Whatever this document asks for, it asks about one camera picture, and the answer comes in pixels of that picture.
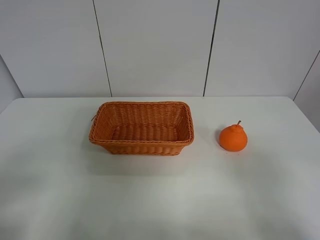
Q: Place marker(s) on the orange with stem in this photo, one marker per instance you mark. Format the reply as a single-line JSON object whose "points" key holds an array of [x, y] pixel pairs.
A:
{"points": [[233, 138]]}

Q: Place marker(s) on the orange wicker basket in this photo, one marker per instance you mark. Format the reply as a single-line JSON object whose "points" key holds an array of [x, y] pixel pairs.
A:
{"points": [[143, 128]]}

